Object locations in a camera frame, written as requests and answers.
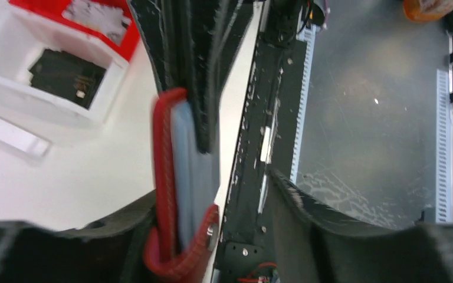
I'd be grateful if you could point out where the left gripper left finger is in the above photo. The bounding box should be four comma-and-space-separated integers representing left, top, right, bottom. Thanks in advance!
0, 192, 156, 282

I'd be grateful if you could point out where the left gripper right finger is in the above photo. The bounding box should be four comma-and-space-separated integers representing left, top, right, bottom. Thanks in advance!
267, 169, 453, 282

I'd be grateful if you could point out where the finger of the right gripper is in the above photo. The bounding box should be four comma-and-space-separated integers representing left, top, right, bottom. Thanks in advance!
127, 1, 211, 153
206, 1, 253, 153

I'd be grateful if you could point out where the red leather card holder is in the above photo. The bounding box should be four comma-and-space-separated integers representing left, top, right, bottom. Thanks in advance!
143, 87, 219, 282

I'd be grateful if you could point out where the white VIP cards stack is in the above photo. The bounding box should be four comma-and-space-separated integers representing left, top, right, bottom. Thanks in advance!
61, 0, 131, 45

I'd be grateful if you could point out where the black VIP cards stack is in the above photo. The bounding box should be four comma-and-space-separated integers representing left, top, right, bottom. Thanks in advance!
28, 49, 106, 109

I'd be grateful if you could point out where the red plastic bin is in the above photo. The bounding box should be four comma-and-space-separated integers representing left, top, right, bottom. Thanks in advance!
9, 0, 140, 62

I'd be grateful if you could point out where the metal pole stand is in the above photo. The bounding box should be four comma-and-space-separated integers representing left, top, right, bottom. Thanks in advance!
0, 117, 52, 160

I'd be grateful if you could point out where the white plastic bin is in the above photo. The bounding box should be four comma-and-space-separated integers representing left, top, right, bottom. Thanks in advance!
0, 3, 129, 127

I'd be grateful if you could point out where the orange drink bottle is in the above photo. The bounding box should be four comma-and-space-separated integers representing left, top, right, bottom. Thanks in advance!
402, 0, 453, 22

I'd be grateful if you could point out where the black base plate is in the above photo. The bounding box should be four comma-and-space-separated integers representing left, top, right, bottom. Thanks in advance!
211, 0, 309, 283

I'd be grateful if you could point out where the white cable comb rail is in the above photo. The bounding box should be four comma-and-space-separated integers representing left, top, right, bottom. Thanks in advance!
290, 27, 317, 183

